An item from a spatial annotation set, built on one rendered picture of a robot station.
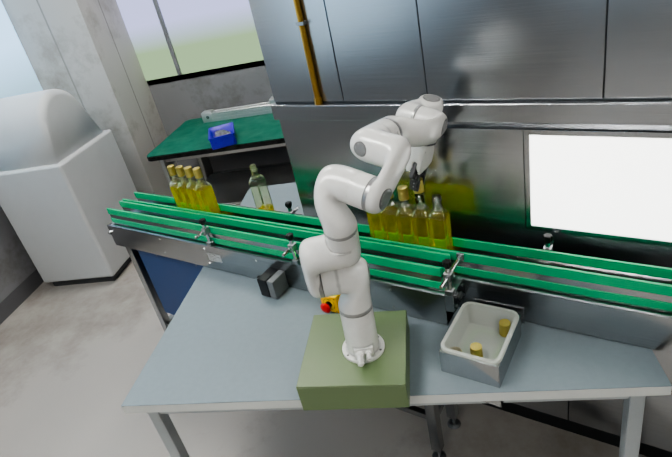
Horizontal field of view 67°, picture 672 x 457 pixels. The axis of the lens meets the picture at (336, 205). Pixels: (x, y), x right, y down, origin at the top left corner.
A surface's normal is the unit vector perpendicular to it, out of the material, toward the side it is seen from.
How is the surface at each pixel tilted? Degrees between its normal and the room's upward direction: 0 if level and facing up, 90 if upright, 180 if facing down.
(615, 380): 0
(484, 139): 90
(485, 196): 90
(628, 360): 0
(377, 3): 90
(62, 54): 90
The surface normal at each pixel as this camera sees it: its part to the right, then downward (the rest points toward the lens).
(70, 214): -0.12, 0.48
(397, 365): -0.17, -0.88
